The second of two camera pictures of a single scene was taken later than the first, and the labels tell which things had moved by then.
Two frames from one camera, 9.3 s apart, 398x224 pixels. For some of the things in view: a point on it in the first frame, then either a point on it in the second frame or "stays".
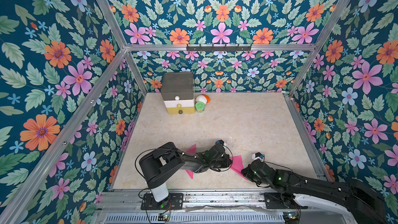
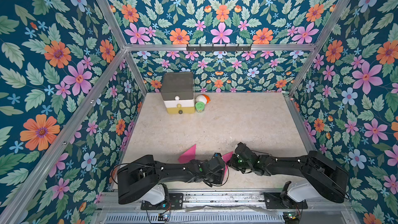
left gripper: x=225 y=158 → x=219 y=180
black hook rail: x=224 y=48 stays
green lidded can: x=200 y=107 stays
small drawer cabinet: x=178 y=92 stays
